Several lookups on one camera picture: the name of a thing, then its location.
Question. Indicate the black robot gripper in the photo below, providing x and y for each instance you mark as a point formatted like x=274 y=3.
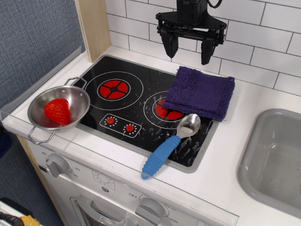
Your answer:
x=191 y=20

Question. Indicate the red plastic pepper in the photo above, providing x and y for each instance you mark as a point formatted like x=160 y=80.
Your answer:
x=58 y=110

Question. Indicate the purple terry towel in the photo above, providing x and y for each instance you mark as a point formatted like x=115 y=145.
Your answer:
x=195 y=92

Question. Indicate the black toy stove top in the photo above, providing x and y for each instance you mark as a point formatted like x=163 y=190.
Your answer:
x=126 y=104

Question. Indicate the grey sink basin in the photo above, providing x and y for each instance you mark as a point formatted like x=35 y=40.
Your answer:
x=270 y=170

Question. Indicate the grey right oven knob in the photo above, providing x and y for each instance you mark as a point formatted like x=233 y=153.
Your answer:
x=151 y=211

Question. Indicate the grey oven knob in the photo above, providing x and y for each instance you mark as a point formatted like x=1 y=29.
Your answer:
x=151 y=211
x=56 y=164

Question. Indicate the grey left oven knob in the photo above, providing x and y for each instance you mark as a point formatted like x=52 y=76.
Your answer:
x=56 y=164

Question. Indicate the yellow and black object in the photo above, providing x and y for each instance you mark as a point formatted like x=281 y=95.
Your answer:
x=19 y=221

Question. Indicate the spoon with blue ribbed handle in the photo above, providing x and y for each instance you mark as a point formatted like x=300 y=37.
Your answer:
x=187 y=127

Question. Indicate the wooden side post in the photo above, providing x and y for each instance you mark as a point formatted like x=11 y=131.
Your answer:
x=94 y=25

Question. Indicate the steel bowl with wire handles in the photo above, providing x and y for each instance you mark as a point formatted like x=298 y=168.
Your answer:
x=79 y=102

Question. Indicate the silver oven door handle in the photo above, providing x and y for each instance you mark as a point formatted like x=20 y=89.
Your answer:
x=99 y=213

